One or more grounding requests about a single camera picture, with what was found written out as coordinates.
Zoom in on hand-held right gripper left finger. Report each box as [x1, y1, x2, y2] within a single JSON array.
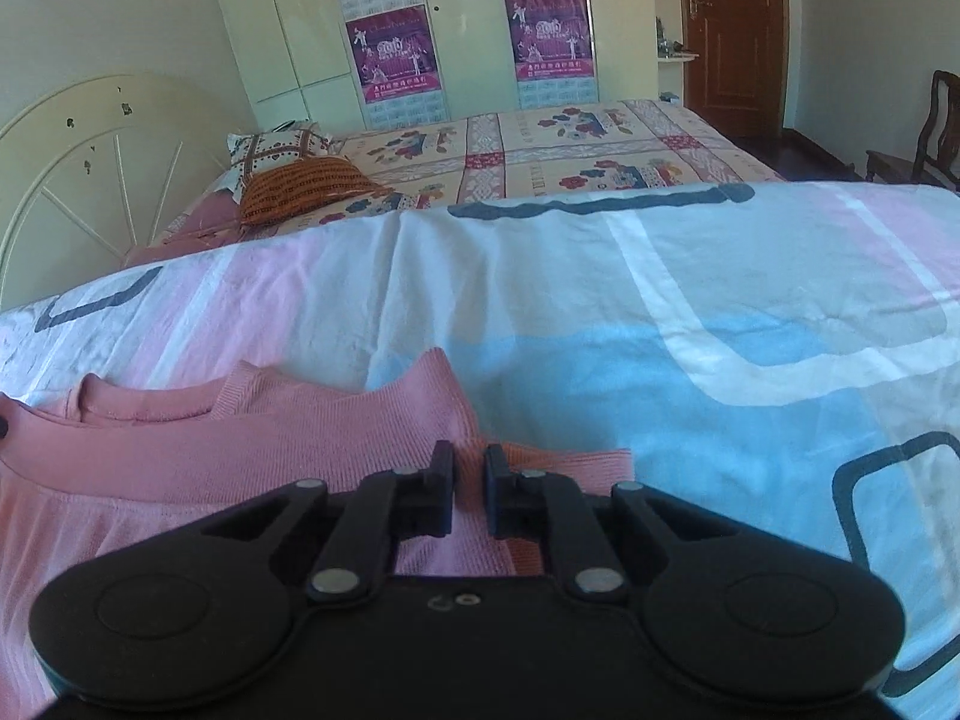
[[196, 439, 458, 605]]

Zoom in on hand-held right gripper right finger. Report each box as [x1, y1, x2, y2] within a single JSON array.
[[482, 444, 745, 605]]

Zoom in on pink sweater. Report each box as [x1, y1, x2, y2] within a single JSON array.
[[0, 347, 635, 720]]

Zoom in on pastel patterned blanket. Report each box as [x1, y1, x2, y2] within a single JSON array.
[[0, 180, 960, 700]]

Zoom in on orange knitted cushion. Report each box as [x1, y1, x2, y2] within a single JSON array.
[[239, 155, 392, 227]]

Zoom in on floral bed sheet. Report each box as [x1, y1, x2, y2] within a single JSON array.
[[124, 97, 785, 268]]

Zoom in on patterned pillow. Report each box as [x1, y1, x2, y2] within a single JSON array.
[[227, 127, 335, 193]]

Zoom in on cream wardrobe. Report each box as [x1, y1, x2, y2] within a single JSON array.
[[204, 0, 662, 133]]

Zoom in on cream corner shelf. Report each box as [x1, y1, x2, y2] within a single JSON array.
[[648, 0, 701, 110]]

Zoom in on cream round headboard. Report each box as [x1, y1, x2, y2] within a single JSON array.
[[0, 75, 253, 310]]

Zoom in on brown wooden door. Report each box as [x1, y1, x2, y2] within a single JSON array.
[[674, 0, 791, 140]]

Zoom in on wooden chair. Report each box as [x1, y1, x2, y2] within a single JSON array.
[[864, 69, 960, 193]]

